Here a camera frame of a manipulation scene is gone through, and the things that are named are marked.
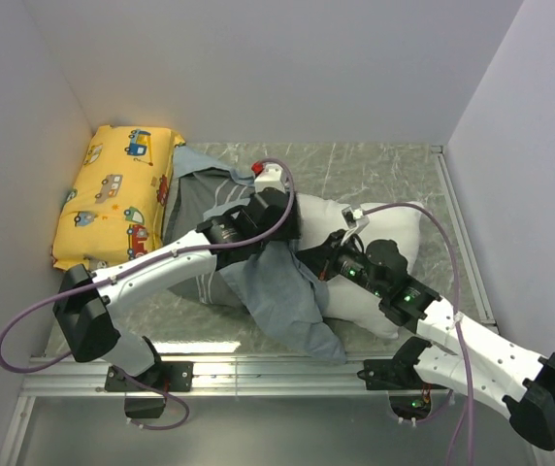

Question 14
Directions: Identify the yellow cartoon car pillow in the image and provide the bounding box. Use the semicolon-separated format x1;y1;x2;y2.
51;125;185;271

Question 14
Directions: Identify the purple cable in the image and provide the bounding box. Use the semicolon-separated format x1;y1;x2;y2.
359;201;477;466
0;158;296;375

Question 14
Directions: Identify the aluminium rail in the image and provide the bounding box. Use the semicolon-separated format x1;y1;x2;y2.
19;356;458;399
430;146;497;329

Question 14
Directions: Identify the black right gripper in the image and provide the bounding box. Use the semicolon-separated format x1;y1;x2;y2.
296;229;387;298

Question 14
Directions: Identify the aluminium right side rail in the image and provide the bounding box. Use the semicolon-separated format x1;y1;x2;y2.
430;146;497;329

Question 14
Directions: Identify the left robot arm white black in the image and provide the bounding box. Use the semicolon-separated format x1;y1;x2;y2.
53;188;300;390

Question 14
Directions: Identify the grey striped pillowcase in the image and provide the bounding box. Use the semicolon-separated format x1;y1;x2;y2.
162;146;346;364

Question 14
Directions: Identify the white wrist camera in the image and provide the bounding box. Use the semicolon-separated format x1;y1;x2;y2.
341;205;370;241
251;162;289;194

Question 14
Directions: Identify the white pillow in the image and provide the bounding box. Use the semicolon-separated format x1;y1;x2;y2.
296;191;424;341

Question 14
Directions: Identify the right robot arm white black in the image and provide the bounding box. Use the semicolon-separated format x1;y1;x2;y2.
296;230;555;451

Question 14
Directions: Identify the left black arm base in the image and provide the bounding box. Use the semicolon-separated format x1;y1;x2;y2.
104;361;194;421

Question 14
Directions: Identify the aluminium front rail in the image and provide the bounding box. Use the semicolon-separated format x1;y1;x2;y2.
19;356;458;399

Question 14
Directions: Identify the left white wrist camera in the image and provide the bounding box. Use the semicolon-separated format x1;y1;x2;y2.
251;162;289;194

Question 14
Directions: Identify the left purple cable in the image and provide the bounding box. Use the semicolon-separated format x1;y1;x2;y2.
0;158;296;375

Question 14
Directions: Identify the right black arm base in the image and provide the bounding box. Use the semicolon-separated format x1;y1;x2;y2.
356;355;454;427

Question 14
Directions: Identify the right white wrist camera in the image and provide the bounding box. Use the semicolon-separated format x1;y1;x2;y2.
341;205;370;241

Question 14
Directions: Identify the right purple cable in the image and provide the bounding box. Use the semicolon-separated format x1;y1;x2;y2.
359;201;477;466

